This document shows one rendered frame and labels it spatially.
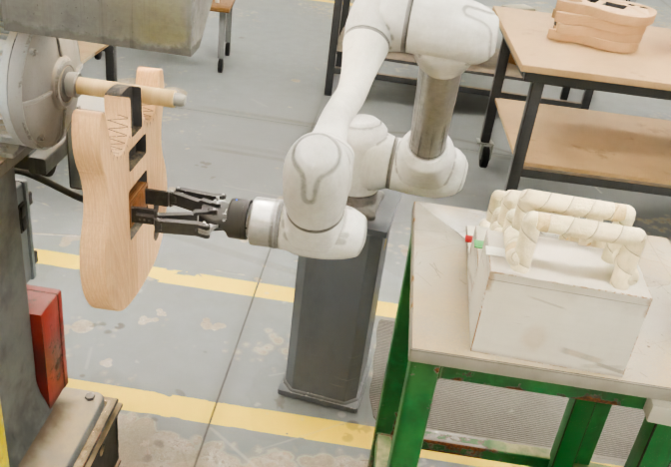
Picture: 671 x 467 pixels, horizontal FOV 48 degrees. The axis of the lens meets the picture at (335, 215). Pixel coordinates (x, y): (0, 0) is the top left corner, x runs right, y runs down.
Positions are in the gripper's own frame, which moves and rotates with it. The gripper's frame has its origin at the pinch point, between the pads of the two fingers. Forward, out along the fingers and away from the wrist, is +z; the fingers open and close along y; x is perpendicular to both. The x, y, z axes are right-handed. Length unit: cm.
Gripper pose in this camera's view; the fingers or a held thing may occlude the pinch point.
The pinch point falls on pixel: (141, 205)
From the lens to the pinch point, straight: 142.3
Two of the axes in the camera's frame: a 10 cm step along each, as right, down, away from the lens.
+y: 1.0, -4.6, 8.8
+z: -9.9, -1.4, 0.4
